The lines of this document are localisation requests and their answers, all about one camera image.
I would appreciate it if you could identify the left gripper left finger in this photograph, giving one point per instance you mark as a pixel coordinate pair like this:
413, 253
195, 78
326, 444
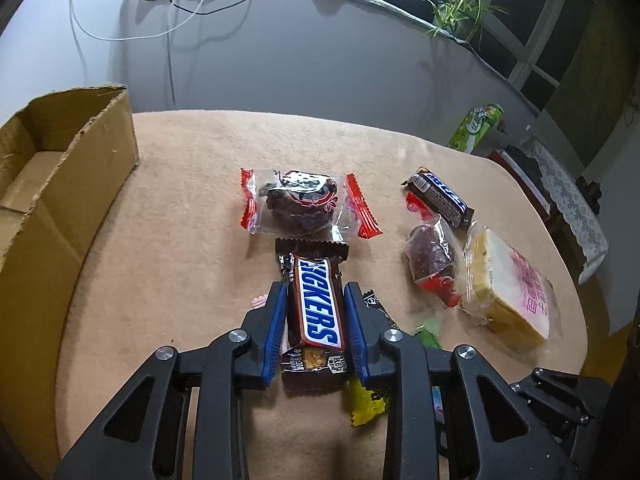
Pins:
258, 360

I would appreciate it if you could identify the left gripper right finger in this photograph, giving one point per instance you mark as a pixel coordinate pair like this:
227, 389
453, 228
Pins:
365, 326

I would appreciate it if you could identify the black candy wrapper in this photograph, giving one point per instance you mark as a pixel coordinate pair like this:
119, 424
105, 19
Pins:
372, 301

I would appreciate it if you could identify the Snickers bar brown wrapper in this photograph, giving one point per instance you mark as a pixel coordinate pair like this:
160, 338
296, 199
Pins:
315, 359

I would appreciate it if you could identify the green candy clear wrapper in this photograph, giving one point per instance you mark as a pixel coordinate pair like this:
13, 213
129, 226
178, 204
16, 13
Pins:
428, 332

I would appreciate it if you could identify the yellow candy wrapper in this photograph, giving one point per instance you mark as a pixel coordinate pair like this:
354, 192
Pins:
364, 405

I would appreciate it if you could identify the oval date snack red wrapper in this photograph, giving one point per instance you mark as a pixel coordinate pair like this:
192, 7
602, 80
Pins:
432, 252

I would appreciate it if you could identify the packaged sliced bread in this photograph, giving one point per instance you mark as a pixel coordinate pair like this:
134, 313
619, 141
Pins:
508, 296

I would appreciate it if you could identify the round date snack red wrapper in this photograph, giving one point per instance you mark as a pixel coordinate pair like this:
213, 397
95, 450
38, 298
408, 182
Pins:
296, 203

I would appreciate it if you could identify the beige table cloth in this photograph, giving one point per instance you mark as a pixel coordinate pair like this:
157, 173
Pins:
172, 266

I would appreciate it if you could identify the white lace cloth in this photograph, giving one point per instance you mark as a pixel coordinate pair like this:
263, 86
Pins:
574, 208

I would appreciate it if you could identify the green carton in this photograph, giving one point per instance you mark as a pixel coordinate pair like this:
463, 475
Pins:
474, 126

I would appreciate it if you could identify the cardboard box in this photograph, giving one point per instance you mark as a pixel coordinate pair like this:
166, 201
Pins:
64, 158

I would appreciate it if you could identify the potted spider plant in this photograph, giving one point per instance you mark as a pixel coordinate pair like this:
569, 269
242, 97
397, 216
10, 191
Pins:
463, 20

